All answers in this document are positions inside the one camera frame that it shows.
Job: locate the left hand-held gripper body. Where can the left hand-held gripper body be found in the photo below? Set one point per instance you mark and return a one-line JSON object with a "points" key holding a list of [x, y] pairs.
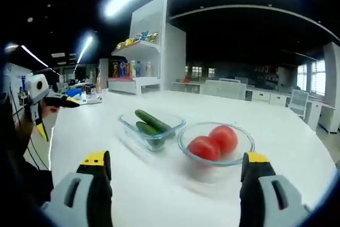
{"points": [[37, 86]]}

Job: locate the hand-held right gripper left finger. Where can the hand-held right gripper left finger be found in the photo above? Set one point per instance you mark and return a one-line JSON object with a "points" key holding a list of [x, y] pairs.
{"points": [[69, 197]]}

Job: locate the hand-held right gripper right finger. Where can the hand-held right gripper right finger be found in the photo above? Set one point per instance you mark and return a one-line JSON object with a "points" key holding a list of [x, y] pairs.
{"points": [[284, 203]]}

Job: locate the round glass storage container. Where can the round glass storage container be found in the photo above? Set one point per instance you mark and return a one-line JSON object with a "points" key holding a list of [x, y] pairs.
{"points": [[247, 142]]}

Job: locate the rectangular glass storage container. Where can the rectangular glass storage container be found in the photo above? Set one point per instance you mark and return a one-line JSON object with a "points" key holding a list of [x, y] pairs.
{"points": [[127, 128]]}

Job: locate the red tomato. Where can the red tomato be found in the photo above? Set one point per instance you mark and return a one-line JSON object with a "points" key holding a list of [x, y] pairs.
{"points": [[225, 136], [204, 148]]}

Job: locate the long green cucumber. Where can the long green cucumber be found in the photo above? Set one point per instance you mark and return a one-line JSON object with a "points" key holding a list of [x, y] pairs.
{"points": [[151, 120], [148, 130]]}

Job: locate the person's left hand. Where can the person's left hand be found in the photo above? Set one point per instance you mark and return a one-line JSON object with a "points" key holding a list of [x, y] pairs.
{"points": [[50, 110]]}

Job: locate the blue object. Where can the blue object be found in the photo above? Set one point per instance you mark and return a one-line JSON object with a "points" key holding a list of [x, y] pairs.
{"points": [[73, 92]]}

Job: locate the orange bottle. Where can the orange bottle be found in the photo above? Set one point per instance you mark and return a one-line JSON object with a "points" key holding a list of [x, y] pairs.
{"points": [[99, 83]]}

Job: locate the person's body in black clothing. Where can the person's body in black clothing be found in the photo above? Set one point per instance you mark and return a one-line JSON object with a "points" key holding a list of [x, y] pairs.
{"points": [[16, 173]]}

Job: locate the blue-labelled drink bottle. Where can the blue-labelled drink bottle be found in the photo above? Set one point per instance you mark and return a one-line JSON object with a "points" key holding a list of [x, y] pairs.
{"points": [[123, 68]]}

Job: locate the white drink bottle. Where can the white drink bottle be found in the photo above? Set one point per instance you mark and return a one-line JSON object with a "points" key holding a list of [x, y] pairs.
{"points": [[132, 68], [149, 68]]}

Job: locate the white table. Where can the white table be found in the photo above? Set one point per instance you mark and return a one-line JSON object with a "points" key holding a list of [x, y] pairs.
{"points": [[159, 184]]}

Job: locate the row of snack packets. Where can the row of snack packets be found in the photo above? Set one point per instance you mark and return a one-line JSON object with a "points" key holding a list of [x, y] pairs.
{"points": [[138, 38]]}

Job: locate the white drawer cabinet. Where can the white drawer cabinet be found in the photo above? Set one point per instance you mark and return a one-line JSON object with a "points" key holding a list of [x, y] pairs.
{"points": [[265, 96]]}

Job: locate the white display shelf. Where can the white display shelf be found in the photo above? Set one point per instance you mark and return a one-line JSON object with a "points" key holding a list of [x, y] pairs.
{"points": [[148, 17]]}

